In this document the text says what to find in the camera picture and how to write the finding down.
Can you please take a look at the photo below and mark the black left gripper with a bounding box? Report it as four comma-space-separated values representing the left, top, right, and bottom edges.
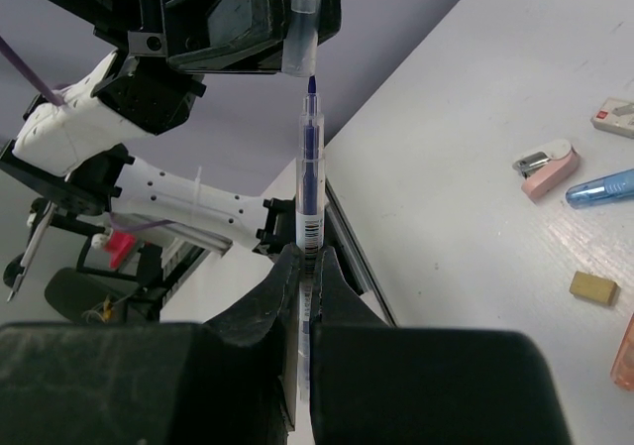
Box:
19, 0, 343, 75

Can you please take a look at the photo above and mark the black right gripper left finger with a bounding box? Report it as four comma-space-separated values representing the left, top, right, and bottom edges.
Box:
1, 245, 300, 444

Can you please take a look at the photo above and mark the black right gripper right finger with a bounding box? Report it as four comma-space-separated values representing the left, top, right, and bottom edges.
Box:
310, 248, 572, 444

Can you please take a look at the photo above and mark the clear pen cap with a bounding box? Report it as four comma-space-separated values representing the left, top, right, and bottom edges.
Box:
281, 0, 321, 77

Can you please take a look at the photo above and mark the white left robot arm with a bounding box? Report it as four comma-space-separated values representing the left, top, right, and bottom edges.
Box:
1, 0, 342, 258

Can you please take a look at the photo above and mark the tan yellow eraser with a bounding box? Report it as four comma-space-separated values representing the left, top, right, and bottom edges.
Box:
569, 272, 619, 306

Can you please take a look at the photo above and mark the orange correction tape dispenser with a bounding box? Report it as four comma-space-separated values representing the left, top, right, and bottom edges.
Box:
610, 316, 634, 391

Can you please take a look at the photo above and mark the pink mini stapler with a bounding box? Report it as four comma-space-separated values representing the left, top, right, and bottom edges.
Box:
512, 139, 581, 202

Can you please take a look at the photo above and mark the blue correction tape dispenser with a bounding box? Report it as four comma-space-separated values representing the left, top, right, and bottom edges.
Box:
565, 169, 634, 209

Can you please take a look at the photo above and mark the white staple box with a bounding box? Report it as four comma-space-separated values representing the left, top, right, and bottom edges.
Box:
590, 97, 634, 139

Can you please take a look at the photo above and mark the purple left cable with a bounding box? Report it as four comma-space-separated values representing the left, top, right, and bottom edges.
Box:
0, 36, 68, 107

